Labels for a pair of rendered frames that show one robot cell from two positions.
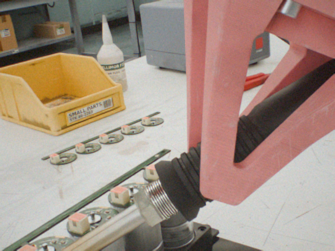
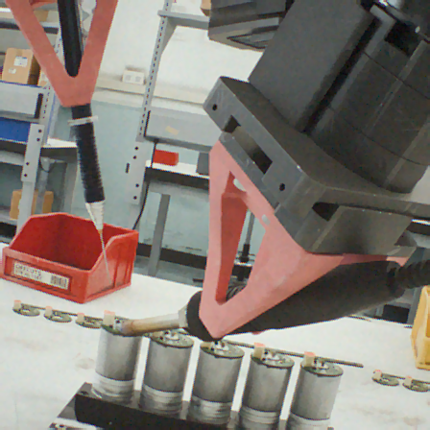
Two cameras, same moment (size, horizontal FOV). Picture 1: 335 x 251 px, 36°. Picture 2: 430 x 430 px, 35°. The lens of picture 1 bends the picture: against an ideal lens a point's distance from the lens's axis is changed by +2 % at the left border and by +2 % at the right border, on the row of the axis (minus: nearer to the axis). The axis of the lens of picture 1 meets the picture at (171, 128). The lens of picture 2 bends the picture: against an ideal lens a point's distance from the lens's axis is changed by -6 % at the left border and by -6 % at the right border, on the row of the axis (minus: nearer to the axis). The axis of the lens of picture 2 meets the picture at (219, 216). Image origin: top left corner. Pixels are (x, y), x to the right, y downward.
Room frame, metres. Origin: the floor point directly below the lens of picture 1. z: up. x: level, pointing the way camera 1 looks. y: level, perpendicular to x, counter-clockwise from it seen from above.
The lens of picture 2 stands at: (-0.02, -0.25, 0.93)
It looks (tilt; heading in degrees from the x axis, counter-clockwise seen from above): 7 degrees down; 55
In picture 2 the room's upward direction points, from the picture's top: 11 degrees clockwise
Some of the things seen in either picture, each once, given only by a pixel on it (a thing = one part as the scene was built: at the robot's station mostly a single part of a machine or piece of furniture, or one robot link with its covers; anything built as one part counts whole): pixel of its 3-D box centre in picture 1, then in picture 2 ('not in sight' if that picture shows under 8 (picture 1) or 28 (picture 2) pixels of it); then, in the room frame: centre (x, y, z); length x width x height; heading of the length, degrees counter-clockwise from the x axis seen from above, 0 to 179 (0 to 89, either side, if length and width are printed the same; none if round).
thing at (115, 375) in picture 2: not in sight; (116, 367); (0.16, 0.08, 0.79); 0.02 x 0.02 x 0.05
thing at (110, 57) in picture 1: (110, 54); not in sight; (0.66, 0.07, 0.80); 0.03 x 0.03 x 0.10
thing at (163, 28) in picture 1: (204, 33); not in sight; (0.74, -0.06, 0.80); 0.15 x 0.12 x 0.10; 38
